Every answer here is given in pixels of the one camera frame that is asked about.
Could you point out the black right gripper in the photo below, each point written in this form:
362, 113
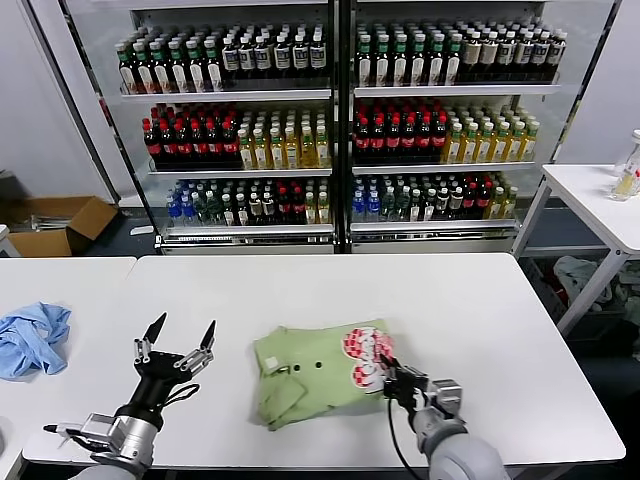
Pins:
407, 387

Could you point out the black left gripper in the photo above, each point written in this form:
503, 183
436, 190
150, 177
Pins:
155, 380

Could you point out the light green t-shirt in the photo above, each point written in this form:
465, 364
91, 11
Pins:
320, 385

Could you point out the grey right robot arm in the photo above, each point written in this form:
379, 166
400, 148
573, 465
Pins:
460, 450

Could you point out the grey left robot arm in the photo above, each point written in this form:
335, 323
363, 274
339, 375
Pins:
132, 435

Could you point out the small white paper slip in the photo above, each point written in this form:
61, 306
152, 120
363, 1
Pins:
141, 230

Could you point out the glass door beverage cooler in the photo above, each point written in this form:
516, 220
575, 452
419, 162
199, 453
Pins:
430, 242
250, 246

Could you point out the blue label water bottle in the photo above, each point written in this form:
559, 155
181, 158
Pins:
359, 207
372, 207
187, 212
174, 212

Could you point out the clear green water bottle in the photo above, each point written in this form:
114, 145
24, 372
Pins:
214, 211
200, 211
401, 206
387, 206

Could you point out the white metal cooler shelf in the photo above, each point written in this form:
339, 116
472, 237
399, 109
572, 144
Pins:
250, 229
240, 172
430, 225
225, 95
440, 168
450, 91

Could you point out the green cap brown tea bottle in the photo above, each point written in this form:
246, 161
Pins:
214, 70
365, 62
127, 72
161, 72
242, 212
436, 61
418, 62
144, 72
179, 71
228, 212
428, 206
415, 207
382, 62
453, 60
400, 62
197, 70

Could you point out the dark bottle beige label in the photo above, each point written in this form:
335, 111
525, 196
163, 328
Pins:
455, 205
268, 210
255, 210
489, 56
441, 205
471, 56

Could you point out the open brown cardboard box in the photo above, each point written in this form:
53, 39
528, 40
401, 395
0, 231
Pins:
75, 235

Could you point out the crumpled light blue garment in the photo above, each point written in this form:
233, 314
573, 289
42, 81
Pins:
30, 340

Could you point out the red cap cola bottle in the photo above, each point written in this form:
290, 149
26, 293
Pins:
469, 202
167, 142
230, 141
297, 207
439, 135
283, 207
409, 137
198, 141
362, 137
214, 141
482, 202
378, 137
424, 136
393, 137
182, 142
152, 142

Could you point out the dark plastic laundry crate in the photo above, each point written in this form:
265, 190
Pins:
542, 292

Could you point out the bundle of metal rods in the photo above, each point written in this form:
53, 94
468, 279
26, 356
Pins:
47, 222

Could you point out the yellow green tea bottle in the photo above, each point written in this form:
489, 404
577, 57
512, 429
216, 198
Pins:
276, 151
455, 146
261, 151
530, 142
245, 152
323, 149
323, 210
470, 146
485, 145
514, 143
310, 210
496, 204
308, 150
499, 144
509, 203
292, 150

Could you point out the white stool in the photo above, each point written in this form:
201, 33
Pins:
7, 242

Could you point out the crumpled white garment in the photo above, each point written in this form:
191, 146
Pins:
580, 275

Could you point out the dark grey box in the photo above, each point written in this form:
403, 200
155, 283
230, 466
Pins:
7, 185

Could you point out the crumpled grey green garment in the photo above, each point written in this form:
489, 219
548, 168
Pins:
627, 290

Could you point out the white side table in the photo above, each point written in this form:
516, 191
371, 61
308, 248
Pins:
575, 185

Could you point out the white cap dark drink bottle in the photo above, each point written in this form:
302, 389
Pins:
283, 58
247, 60
540, 55
524, 55
231, 60
264, 59
506, 55
318, 56
557, 54
301, 57

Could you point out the clear glass bottle white cap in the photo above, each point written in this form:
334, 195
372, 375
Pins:
625, 185

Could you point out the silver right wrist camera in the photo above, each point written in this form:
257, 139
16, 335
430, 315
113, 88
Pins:
447, 395

